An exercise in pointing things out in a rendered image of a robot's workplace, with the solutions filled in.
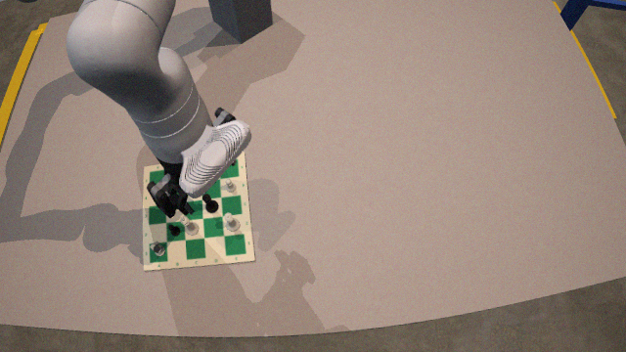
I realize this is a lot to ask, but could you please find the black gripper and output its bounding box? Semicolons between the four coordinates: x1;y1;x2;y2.
147;108;237;218

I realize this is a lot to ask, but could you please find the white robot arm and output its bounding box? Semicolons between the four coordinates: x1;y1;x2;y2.
66;0;251;198

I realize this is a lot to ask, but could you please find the white pawn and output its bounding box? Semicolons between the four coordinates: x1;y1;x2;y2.
226;179;236;192

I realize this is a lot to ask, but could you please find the green and white chessboard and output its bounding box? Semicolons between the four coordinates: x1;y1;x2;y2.
143;152;255;271

